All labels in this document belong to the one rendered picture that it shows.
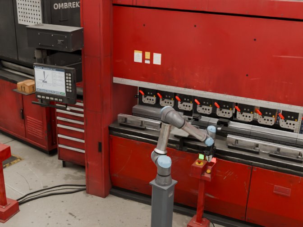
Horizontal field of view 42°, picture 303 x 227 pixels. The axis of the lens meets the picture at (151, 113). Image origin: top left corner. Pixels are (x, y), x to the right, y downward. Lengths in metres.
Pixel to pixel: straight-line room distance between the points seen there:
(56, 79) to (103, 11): 0.80
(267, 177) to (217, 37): 1.40
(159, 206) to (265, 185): 1.09
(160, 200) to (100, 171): 1.21
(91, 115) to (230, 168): 1.55
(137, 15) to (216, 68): 0.94
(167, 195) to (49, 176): 2.11
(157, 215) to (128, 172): 1.00
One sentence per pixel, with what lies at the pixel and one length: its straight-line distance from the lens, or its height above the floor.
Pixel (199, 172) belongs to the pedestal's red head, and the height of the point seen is 0.73.
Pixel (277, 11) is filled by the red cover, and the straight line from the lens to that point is 3.63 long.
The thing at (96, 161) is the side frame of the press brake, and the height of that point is 0.47.
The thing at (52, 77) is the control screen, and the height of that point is 1.49.
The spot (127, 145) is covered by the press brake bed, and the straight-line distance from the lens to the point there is 4.35.
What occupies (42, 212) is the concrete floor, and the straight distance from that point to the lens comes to 4.58.
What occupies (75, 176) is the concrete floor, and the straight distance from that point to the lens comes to 5.18.
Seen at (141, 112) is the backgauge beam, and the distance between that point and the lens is 4.56.
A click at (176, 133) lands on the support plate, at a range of 3.93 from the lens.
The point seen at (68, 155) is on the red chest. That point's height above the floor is 0.21.
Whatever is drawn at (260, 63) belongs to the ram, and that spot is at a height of 1.74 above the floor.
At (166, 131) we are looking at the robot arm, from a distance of 3.43.
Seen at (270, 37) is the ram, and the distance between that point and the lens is 3.69.
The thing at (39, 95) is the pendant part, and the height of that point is 1.28.
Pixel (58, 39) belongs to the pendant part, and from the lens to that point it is 3.88.
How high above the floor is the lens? 2.60
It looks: 21 degrees down
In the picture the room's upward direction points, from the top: 2 degrees clockwise
